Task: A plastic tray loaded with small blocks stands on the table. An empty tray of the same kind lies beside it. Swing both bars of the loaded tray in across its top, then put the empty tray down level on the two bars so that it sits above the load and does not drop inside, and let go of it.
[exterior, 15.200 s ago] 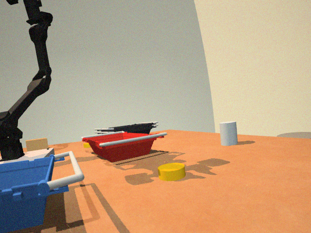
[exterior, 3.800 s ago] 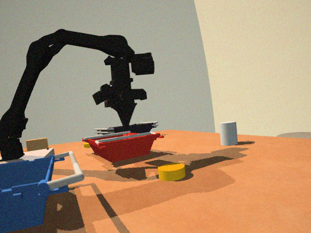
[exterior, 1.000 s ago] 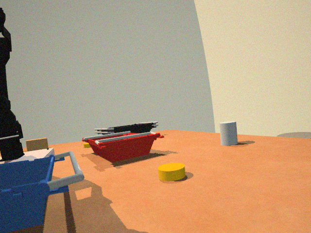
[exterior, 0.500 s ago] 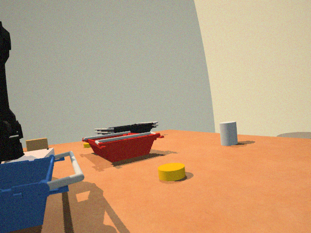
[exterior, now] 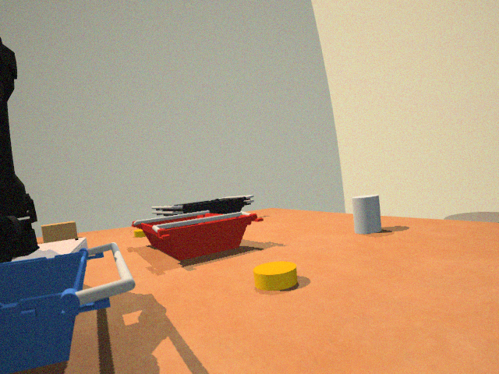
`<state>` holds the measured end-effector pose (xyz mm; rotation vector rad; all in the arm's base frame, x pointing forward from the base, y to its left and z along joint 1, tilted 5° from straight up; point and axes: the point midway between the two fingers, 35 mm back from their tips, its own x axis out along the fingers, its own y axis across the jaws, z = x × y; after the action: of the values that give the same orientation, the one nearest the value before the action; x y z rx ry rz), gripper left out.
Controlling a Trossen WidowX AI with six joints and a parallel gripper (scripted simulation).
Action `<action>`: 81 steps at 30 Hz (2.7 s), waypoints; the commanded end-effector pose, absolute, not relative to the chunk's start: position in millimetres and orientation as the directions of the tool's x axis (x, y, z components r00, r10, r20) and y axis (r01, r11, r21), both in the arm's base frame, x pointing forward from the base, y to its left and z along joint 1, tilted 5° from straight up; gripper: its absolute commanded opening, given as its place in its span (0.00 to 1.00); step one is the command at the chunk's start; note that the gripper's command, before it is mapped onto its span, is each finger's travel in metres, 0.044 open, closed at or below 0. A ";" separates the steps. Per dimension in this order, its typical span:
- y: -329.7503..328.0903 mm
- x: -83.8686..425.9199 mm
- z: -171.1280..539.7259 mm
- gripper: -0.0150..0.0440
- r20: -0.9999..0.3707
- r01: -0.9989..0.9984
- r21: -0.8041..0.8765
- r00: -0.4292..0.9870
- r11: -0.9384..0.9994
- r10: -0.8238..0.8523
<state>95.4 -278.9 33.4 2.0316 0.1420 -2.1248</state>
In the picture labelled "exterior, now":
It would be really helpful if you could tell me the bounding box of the yellow short cylinder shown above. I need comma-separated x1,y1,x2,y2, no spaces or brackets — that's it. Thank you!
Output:
253,261,298,291
133,229,146,238

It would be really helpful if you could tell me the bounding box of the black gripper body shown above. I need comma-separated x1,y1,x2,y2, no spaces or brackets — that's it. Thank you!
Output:
0,213,22,241

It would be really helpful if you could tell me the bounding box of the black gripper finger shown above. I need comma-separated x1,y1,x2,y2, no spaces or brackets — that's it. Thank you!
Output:
0,238,19,263

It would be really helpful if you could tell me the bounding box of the grey cylinder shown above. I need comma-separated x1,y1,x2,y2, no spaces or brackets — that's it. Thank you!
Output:
352,194,381,235

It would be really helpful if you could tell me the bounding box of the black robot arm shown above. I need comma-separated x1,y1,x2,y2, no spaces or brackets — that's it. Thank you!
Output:
0,37,40,258

